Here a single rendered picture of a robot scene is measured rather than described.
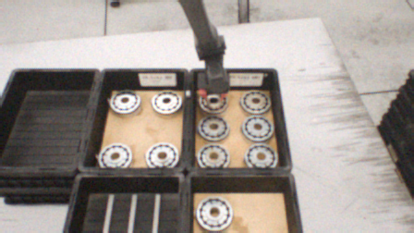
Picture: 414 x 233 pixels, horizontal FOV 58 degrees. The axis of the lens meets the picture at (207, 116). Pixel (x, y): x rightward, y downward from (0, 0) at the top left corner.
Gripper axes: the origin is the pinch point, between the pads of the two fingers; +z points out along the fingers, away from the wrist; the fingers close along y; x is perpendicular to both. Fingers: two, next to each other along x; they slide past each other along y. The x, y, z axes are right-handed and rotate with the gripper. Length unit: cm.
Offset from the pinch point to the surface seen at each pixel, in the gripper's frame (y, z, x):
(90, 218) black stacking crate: -34, 4, -41
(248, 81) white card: 11.9, -0.5, 7.4
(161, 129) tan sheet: -17.3, 4.0, -10.4
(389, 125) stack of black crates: 91, 61, 34
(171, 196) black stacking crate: -12.0, 4.0, -34.1
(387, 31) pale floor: 128, 90, 141
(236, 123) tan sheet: 7.6, 4.2, -7.2
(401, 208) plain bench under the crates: 61, 18, -31
